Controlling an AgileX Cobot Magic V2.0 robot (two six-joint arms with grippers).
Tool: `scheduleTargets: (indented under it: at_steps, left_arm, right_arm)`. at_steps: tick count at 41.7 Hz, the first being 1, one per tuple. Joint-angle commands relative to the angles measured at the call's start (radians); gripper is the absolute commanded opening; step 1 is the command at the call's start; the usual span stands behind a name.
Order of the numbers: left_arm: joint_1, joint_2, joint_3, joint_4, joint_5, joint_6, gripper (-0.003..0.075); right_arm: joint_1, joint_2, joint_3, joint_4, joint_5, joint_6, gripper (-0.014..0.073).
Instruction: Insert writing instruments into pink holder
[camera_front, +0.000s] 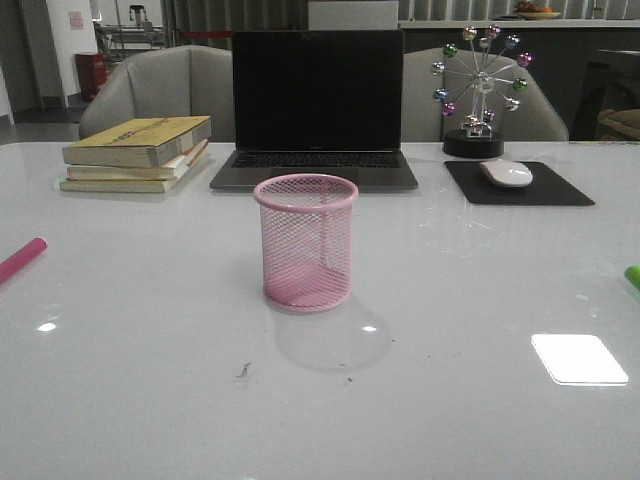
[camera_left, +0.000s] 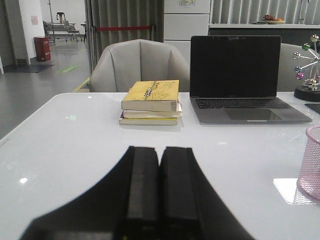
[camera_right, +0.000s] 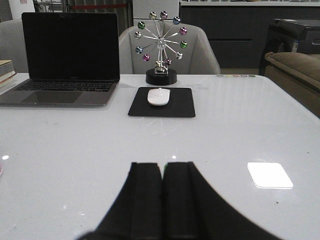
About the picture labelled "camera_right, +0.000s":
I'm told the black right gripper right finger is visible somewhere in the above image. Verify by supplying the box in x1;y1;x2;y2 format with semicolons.
162;162;277;240

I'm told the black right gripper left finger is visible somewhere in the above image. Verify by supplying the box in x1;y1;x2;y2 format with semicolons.
79;162;162;240

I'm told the green marker pen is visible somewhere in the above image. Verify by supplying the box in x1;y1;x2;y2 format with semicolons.
163;163;168;173

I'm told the black mouse pad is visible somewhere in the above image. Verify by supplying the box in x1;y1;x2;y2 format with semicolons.
128;87;196;118

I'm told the white computer mouse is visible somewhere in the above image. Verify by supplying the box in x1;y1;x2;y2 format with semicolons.
147;87;171;106

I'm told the ferris wheel desk ornament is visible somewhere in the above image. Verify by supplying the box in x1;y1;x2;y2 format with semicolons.
134;10;188;86

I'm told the grey armchair right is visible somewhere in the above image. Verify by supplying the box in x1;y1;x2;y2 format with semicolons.
119;20;221;75

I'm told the grey armchair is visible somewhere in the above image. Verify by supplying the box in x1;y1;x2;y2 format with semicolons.
0;19;29;73
119;20;221;75

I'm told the grey open laptop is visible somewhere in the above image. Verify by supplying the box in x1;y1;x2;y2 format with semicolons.
0;12;120;108

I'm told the brown sofa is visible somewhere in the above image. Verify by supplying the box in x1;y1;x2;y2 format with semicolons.
264;52;320;117

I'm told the bottom book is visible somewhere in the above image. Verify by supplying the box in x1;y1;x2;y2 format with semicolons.
0;76;17;95

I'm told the middle book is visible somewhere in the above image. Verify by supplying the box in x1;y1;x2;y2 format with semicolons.
0;70;16;84

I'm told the top yellow book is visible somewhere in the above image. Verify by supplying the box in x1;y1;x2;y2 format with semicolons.
0;60;16;77

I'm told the black printer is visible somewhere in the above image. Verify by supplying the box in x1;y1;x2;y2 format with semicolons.
259;19;320;76

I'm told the grey armchair left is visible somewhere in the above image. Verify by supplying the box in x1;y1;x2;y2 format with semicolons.
0;19;29;73

